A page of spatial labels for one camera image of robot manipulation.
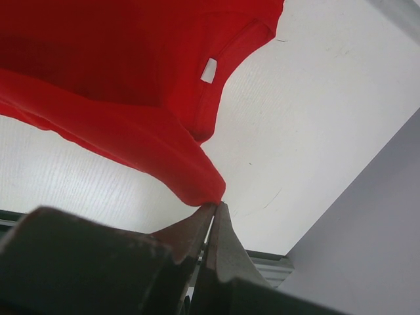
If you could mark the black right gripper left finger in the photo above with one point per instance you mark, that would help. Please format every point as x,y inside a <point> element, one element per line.
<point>53,262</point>

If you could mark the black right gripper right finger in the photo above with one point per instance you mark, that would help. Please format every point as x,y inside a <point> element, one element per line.
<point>229,283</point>

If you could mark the red t shirt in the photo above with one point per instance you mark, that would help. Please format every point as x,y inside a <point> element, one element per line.
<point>138,82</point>

